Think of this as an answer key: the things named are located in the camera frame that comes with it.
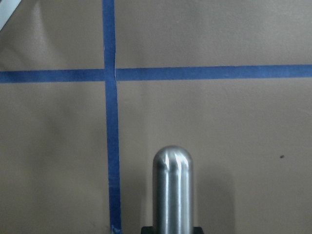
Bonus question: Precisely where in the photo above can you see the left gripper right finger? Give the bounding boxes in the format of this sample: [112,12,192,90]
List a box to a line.
[193,227,203,234]

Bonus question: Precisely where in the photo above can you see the steel muddler black tip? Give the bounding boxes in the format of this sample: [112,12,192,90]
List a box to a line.
[153,145,193,234]

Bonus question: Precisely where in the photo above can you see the white wire cup rack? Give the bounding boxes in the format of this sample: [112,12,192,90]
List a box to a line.
[0,0,21,30]

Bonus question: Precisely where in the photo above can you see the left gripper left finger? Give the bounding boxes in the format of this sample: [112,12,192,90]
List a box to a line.
[141,226,153,234]

